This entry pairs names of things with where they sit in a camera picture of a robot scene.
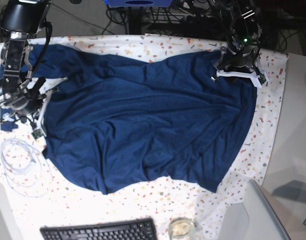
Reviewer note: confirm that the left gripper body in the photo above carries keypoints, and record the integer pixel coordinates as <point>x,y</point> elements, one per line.
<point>239,62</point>

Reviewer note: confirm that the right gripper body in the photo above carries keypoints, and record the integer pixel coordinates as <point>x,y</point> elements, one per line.
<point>19,102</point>

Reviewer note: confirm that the blue t-shirt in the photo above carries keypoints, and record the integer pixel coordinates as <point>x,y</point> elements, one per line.
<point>117,121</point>

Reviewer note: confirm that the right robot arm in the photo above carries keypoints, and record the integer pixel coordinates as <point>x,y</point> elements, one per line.
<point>24,19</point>

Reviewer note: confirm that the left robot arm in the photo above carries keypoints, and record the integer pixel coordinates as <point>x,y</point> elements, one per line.
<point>242,31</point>

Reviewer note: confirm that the terrazzo patterned tablecloth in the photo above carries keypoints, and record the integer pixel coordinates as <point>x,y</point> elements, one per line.
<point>45,198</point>

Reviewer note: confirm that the blue box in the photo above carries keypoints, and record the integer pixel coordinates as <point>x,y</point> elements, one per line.
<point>140,3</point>

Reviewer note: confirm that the glass jar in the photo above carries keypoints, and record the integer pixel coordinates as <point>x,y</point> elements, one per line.
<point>182,229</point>

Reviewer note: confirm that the black keyboard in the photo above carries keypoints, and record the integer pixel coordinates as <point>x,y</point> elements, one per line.
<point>140,229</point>

